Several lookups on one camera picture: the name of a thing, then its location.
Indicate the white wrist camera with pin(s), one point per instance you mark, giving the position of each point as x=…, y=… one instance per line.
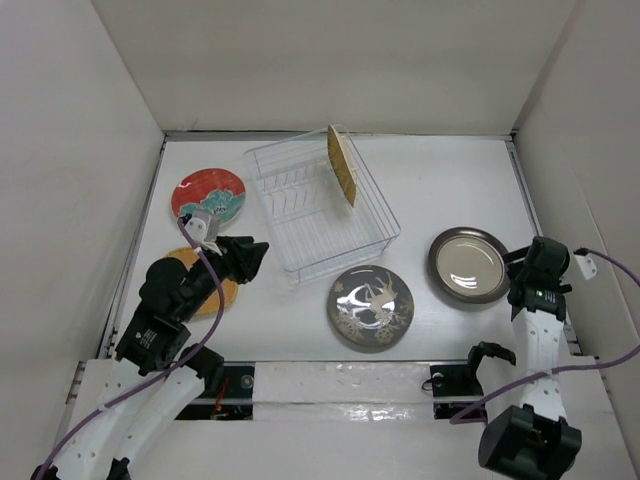
x=585, y=263
x=202, y=228

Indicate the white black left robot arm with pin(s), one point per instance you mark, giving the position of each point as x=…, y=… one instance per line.
x=156, y=372

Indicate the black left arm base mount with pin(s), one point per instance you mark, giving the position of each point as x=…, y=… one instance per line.
x=232, y=400

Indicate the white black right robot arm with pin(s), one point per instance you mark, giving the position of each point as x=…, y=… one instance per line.
x=531, y=438

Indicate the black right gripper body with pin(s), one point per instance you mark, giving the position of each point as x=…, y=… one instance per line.
x=561, y=287

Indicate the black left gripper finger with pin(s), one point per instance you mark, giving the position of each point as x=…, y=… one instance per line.
x=251, y=256
x=235, y=246

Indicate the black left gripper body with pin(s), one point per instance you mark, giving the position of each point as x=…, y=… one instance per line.
x=206, y=287

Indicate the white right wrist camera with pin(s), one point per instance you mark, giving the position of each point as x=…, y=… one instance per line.
x=585, y=263

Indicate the brown rimmed cream plate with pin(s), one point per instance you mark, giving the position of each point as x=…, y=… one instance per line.
x=467, y=265

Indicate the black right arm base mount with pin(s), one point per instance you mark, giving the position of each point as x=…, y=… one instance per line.
x=451, y=388

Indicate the red and teal round plate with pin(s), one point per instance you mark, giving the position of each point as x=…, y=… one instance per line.
x=215, y=190

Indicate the yellow green leaf-shaped plate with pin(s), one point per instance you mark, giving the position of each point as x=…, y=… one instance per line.
x=339, y=158

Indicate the white wire dish rack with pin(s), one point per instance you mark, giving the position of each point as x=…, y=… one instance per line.
x=314, y=228

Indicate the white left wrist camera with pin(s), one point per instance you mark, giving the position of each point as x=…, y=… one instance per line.
x=202, y=228

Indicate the grey plate with floral pattern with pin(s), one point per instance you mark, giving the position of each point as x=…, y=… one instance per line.
x=370, y=307

